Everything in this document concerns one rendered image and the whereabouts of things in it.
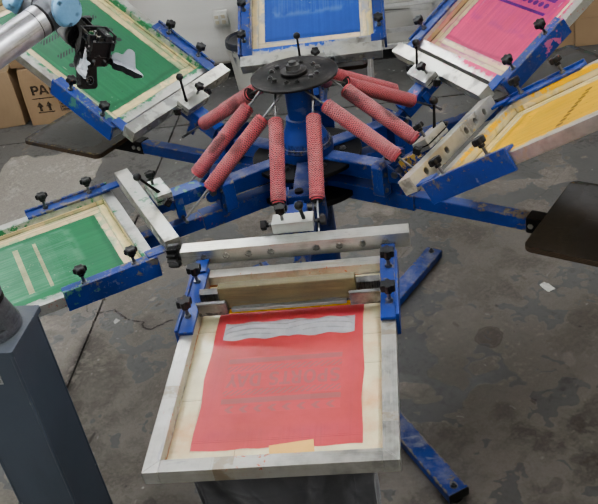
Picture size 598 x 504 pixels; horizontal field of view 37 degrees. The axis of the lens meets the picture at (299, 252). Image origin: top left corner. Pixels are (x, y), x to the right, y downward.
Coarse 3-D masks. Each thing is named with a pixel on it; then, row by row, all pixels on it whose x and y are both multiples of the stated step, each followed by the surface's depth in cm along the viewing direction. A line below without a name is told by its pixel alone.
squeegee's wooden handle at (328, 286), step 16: (352, 272) 241; (224, 288) 244; (240, 288) 244; (256, 288) 243; (272, 288) 243; (288, 288) 243; (304, 288) 242; (320, 288) 242; (336, 288) 242; (352, 288) 241; (240, 304) 247; (256, 304) 247
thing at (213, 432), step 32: (224, 320) 249; (256, 320) 247; (224, 352) 238; (256, 352) 236; (224, 384) 227; (224, 416) 217; (256, 416) 216; (192, 448) 210; (224, 448) 208; (256, 448) 207
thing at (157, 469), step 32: (384, 320) 233; (192, 352) 238; (384, 352) 223; (384, 384) 213; (160, 416) 216; (384, 416) 204; (160, 448) 207; (384, 448) 196; (160, 480) 202; (192, 480) 201
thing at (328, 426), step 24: (312, 312) 246; (336, 312) 245; (360, 312) 243; (288, 336) 239; (312, 336) 238; (336, 336) 236; (360, 336) 235; (360, 360) 227; (360, 384) 219; (336, 408) 214; (360, 408) 212; (288, 432) 209; (312, 432) 208; (336, 432) 207; (360, 432) 206
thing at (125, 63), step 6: (114, 54) 214; (120, 54) 214; (126, 54) 214; (132, 54) 213; (114, 60) 215; (120, 60) 215; (126, 60) 214; (132, 60) 214; (114, 66) 214; (120, 66) 214; (126, 66) 214; (132, 66) 214; (126, 72) 214; (132, 72) 214; (138, 72) 214
